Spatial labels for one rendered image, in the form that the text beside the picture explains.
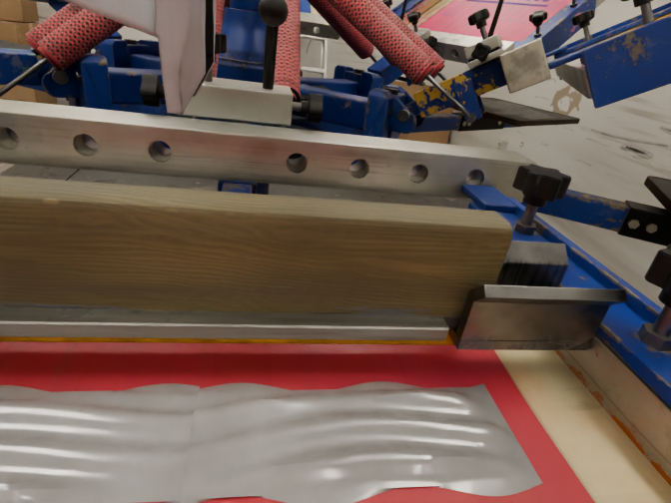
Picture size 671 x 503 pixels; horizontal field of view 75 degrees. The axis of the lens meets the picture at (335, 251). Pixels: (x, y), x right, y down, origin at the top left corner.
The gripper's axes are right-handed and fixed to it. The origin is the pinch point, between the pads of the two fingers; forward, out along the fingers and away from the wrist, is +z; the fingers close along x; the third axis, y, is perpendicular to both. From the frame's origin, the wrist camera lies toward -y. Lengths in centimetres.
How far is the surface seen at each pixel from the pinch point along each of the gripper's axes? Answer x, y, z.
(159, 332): 2.6, 2.1, 13.1
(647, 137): -173, -203, 27
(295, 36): -53, -9, -1
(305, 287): 1.5, -5.9, 10.8
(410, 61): -58, -30, 1
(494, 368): 2.2, -19.6, 16.7
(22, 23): -377, 166, 22
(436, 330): 2.9, -14.1, 12.9
